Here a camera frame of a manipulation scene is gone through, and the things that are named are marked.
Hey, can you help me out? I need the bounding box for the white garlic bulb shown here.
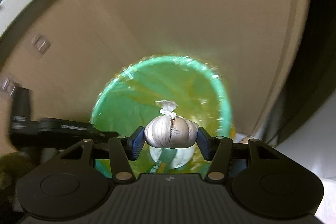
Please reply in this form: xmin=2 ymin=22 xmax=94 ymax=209
xmin=144 ymin=100 xmax=199 ymax=148

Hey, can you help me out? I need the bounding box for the green lined trash bin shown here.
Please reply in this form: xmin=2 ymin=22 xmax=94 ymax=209
xmin=91 ymin=56 xmax=234 ymax=177

